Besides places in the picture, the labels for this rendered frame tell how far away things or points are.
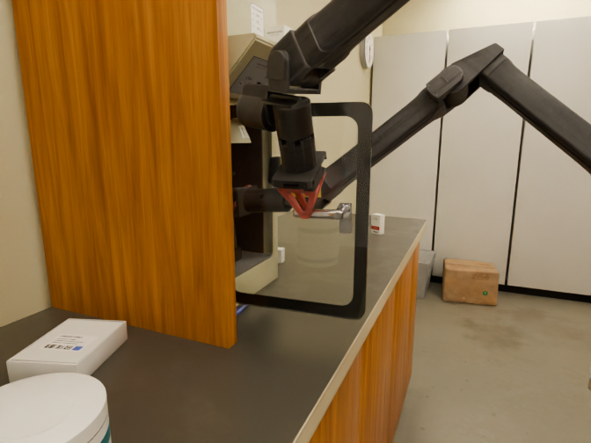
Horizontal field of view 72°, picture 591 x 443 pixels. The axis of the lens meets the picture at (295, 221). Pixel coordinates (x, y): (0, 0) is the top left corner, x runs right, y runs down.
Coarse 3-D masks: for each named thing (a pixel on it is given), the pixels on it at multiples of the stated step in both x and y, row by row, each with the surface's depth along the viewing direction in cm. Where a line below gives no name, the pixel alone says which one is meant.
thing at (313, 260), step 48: (240, 144) 78; (336, 144) 72; (240, 192) 80; (336, 192) 74; (240, 240) 82; (288, 240) 79; (336, 240) 75; (240, 288) 84; (288, 288) 81; (336, 288) 77
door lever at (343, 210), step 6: (342, 204) 73; (294, 210) 72; (312, 210) 71; (318, 210) 70; (324, 210) 70; (330, 210) 70; (336, 210) 70; (342, 210) 70; (348, 210) 73; (294, 216) 72; (312, 216) 71; (318, 216) 70; (324, 216) 70; (330, 216) 70; (336, 216) 69; (342, 216) 69
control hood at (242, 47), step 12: (228, 36) 74; (240, 36) 73; (252, 36) 72; (228, 48) 74; (240, 48) 73; (252, 48) 74; (264, 48) 76; (240, 60) 74; (240, 72) 77; (240, 96) 85
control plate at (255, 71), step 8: (248, 64) 77; (256, 64) 79; (264, 64) 81; (248, 72) 79; (256, 72) 81; (264, 72) 84; (240, 80) 79; (248, 80) 82; (256, 80) 84; (264, 80) 86; (232, 88) 80; (240, 88) 82
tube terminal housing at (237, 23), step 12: (228, 0) 83; (240, 0) 87; (252, 0) 92; (264, 0) 96; (228, 12) 83; (240, 12) 87; (264, 12) 97; (228, 24) 84; (240, 24) 88; (264, 24) 97; (264, 36) 98
